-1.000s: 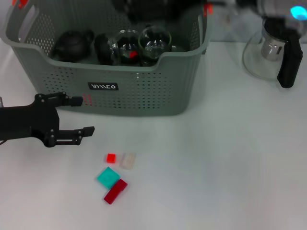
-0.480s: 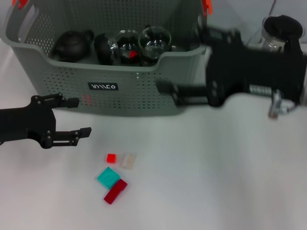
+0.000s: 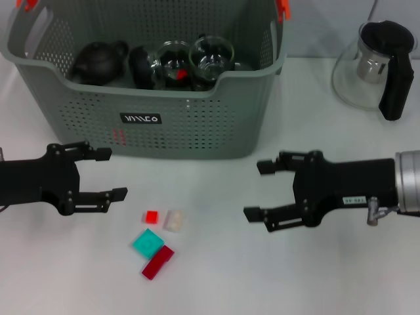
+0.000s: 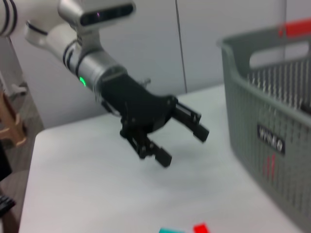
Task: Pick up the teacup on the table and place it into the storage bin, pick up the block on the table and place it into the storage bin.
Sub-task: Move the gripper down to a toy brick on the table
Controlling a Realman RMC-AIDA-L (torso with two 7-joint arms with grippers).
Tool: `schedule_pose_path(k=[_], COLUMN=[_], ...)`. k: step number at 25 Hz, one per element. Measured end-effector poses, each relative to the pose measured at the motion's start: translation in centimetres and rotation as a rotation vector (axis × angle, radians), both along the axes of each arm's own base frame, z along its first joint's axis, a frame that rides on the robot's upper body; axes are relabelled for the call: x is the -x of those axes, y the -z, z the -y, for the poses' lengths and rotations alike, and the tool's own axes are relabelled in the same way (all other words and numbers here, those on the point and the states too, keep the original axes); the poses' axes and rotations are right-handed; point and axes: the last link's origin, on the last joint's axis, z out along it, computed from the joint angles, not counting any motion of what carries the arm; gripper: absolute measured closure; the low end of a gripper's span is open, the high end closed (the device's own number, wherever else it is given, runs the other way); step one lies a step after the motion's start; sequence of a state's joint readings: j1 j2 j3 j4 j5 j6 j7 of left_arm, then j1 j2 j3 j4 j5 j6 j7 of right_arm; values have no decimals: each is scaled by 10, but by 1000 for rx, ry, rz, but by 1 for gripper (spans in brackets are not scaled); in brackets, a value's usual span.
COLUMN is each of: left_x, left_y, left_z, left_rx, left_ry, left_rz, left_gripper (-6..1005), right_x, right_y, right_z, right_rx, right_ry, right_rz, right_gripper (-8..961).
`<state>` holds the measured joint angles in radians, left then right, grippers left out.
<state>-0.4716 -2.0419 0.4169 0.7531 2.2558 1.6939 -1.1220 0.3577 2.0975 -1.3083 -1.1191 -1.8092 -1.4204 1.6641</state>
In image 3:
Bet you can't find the clear white plastic block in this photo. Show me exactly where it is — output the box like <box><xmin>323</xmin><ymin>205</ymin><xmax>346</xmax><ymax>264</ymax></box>
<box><xmin>163</xmin><ymin>209</ymin><xmax>186</xmax><ymax>233</ymax></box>

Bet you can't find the glass pitcher black handle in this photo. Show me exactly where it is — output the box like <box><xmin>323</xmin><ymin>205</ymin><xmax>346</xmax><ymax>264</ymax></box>
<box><xmin>331</xmin><ymin>20</ymin><xmax>418</xmax><ymax>121</ymax></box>

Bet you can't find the dark red rectangular block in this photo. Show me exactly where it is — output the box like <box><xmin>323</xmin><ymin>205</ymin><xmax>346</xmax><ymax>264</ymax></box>
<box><xmin>140</xmin><ymin>245</ymin><xmax>175</xmax><ymax>280</ymax></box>

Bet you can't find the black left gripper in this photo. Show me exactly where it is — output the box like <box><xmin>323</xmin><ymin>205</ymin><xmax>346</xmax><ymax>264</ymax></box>
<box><xmin>0</xmin><ymin>140</ymin><xmax>129</xmax><ymax>217</ymax></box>

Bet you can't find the grey-green perforated storage bin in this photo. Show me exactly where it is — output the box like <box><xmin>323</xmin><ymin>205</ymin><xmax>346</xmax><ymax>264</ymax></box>
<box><xmin>0</xmin><ymin>0</ymin><xmax>291</xmax><ymax>161</ymax></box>

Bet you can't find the teal square block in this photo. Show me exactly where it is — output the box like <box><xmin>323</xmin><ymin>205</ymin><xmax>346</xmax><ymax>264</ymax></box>
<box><xmin>132</xmin><ymin>228</ymin><xmax>165</xmax><ymax>261</ymax></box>

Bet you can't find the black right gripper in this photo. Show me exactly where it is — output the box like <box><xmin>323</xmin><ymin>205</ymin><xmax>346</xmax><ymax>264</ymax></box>
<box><xmin>243</xmin><ymin>150</ymin><xmax>400</xmax><ymax>234</ymax></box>

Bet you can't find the glass teacup black sleeve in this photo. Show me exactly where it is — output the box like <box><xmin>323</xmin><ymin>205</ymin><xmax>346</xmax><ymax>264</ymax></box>
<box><xmin>156</xmin><ymin>39</ymin><xmax>194</xmax><ymax>92</ymax></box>
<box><xmin>188</xmin><ymin>35</ymin><xmax>236</xmax><ymax>83</ymax></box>
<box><xmin>192</xmin><ymin>62</ymin><xmax>243</xmax><ymax>93</ymax></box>
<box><xmin>128</xmin><ymin>45</ymin><xmax>162</xmax><ymax>90</ymax></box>

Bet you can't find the black clay teapot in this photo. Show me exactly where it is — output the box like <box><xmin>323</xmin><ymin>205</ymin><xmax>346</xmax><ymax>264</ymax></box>
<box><xmin>70</xmin><ymin>41</ymin><xmax>129</xmax><ymax>87</ymax></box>

